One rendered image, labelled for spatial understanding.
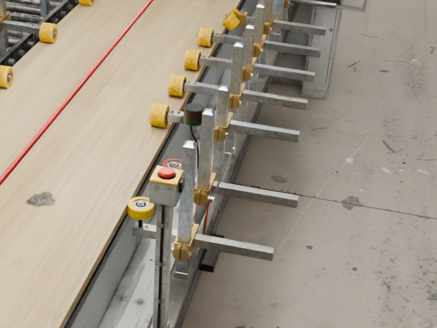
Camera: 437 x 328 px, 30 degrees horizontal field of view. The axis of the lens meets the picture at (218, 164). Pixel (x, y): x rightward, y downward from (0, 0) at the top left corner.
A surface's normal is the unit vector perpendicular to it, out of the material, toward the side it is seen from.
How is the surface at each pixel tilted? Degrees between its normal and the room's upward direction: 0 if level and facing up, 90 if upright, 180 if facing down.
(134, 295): 0
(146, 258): 0
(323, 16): 90
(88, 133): 0
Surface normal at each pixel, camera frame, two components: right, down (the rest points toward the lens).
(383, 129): 0.07, -0.85
